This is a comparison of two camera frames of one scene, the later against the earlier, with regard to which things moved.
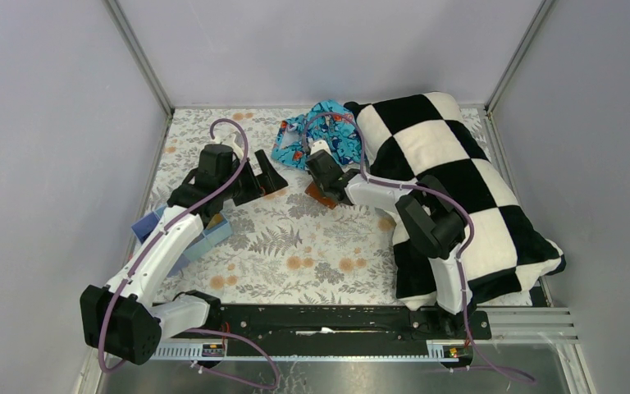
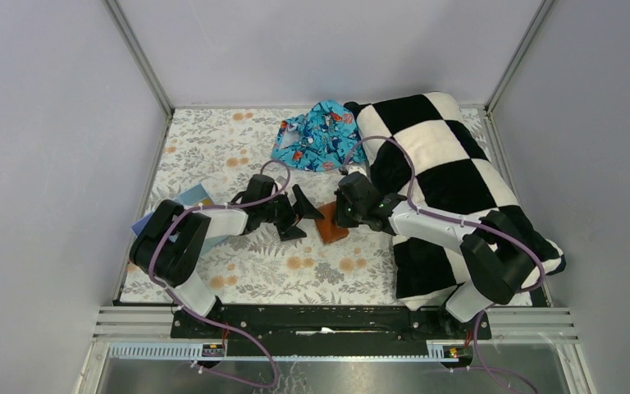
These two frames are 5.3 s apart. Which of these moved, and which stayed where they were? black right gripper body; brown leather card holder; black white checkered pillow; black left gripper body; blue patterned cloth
Moved: black left gripper body; black right gripper body; brown leather card holder
Stayed: black white checkered pillow; blue patterned cloth
